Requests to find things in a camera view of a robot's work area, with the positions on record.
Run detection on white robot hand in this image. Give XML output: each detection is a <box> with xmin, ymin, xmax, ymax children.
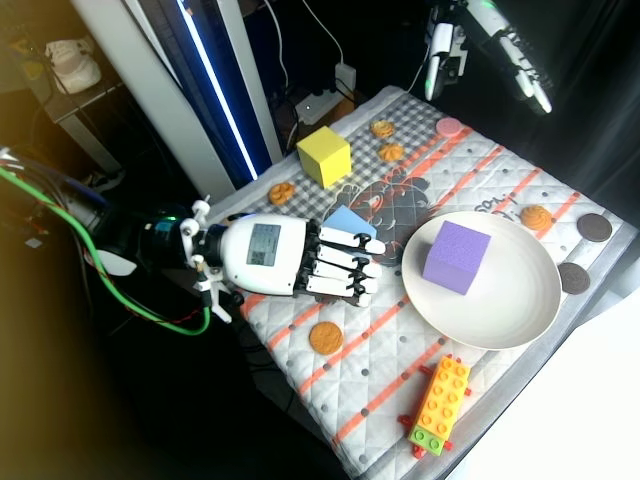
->
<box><xmin>464</xmin><ymin>0</ymin><xmax>555</xmax><ymax>116</ymax></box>
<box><xmin>218</xmin><ymin>213</ymin><xmax>387</xmax><ymax>309</ymax></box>

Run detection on round orange biscuit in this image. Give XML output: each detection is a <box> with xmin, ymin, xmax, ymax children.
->
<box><xmin>308</xmin><ymin>321</ymin><xmax>345</xmax><ymax>356</ymax></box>

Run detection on white plug adapter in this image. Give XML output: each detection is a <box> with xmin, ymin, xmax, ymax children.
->
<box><xmin>333</xmin><ymin>62</ymin><xmax>358</xmax><ymax>89</ymax></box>

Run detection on light blue block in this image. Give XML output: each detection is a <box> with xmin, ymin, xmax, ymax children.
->
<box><xmin>323</xmin><ymin>204</ymin><xmax>379</xmax><ymax>241</ymax></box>

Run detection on white power strip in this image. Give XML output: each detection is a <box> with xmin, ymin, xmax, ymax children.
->
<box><xmin>294</xmin><ymin>89</ymin><xmax>359</xmax><ymax>126</ymax></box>

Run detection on dark chocolate sandwich cookie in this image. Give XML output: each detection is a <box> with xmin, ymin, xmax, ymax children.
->
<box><xmin>576</xmin><ymin>212</ymin><xmax>614</xmax><ymax>244</ymax></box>
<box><xmin>557</xmin><ymin>261</ymin><xmax>592</xmax><ymax>295</ymax></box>

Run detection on white cable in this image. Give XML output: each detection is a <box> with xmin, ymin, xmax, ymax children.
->
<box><xmin>299</xmin><ymin>0</ymin><xmax>347</xmax><ymax>67</ymax></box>
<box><xmin>262</xmin><ymin>0</ymin><xmax>292</xmax><ymax>89</ymax></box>

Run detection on white shoe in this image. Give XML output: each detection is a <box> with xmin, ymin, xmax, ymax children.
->
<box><xmin>44</xmin><ymin>37</ymin><xmax>103</xmax><ymax>95</ymax></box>

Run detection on toy brick train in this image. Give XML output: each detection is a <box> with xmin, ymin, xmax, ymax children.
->
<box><xmin>397</xmin><ymin>353</ymin><xmax>474</xmax><ymax>459</ymax></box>

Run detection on grey quilt with bear print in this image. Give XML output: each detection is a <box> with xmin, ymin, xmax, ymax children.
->
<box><xmin>207</xmin><ymin>85</ymin><xmax>626</xmax><ymax>476</ymax></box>

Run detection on pretzel butter cookie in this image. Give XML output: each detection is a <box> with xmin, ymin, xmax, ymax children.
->
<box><xmin>268</xmin><ymin>182</ymin><xmax>297</xmax><ymax>206</ymax></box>

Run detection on yellow foam cube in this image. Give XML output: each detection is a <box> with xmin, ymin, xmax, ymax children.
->
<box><xmin>295</xmin><ymin>125</ymin><xmax>353</xmax><ymax>190</ymax></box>

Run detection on purple foam cube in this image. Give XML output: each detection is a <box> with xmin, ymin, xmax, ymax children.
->
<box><xmin>422</xmin><ymin>220</ymin><xmax>492</xmax><ymax>297</ymax></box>

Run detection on grey metal shelf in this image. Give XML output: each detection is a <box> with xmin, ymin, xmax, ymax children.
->
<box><xmin>27</xmin><ymin>79</ymin><xmax>126</xmax><ymax>174</ymax></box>

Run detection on white stand column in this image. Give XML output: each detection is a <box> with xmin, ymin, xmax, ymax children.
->
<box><xmin>69</xmin><ymin>0</ymin><xmax>286</xmax><ymax>201</ymax></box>

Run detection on orange swirl cookie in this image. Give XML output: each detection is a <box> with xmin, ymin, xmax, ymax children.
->
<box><xmin>519</xmin><ymin>204</ymin><xmax>554</xmax><ymax>231</ymax></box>

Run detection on white round plate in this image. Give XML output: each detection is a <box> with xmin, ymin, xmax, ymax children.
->
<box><xmin>401</xmin><ymin>210</ymin><xmax>563</xmax><ymax>351</ymax></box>

